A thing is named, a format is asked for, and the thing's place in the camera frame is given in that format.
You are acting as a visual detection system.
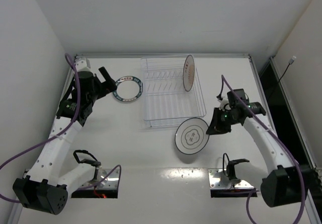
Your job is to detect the white plate grey rings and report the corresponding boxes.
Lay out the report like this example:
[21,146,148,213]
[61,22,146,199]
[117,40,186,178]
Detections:
[173,117,211,156]

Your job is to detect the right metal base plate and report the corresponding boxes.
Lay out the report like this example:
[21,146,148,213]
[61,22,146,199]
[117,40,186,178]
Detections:
[208,168,253,190]

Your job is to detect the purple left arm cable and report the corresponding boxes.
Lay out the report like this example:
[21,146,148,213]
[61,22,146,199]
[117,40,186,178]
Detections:
[0,53,122,204]

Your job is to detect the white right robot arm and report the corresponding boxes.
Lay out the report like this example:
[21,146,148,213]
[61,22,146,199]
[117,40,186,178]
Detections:
[206,89,312,207]

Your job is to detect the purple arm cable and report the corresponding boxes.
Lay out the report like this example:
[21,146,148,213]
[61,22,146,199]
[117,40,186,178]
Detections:
[216,74,310,224]
[0,53,122,204]

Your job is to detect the green rimmed white plate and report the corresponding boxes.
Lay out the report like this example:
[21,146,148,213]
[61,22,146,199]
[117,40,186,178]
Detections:
[113,76,143,103]

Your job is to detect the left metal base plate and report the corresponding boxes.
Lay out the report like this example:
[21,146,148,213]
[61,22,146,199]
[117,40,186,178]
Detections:
[87,168,120,189]

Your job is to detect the metal base plate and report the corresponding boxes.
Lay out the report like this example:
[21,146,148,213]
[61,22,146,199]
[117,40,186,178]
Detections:
[87,168,120,189]
[208,168,253,190]

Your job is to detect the aluminium frame rail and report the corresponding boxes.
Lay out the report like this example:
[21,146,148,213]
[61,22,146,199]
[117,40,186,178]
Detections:
[259,57,321,221]

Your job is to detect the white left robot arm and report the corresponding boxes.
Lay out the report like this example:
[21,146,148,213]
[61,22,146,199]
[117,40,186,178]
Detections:
[13,55,117,215]

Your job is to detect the black hanging usb cable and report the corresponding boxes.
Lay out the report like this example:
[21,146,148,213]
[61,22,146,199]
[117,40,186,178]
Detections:
[266,55,297,101]

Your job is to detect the orange sunburst plate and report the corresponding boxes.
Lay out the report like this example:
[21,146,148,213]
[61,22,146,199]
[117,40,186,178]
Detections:
[183,54,195,92]

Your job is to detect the white wire dish rack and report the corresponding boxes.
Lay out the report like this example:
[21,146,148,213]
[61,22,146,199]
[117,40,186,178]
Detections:
[141,55,206,128]

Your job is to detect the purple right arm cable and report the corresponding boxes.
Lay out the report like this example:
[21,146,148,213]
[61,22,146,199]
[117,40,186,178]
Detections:
[216,74,310,224]

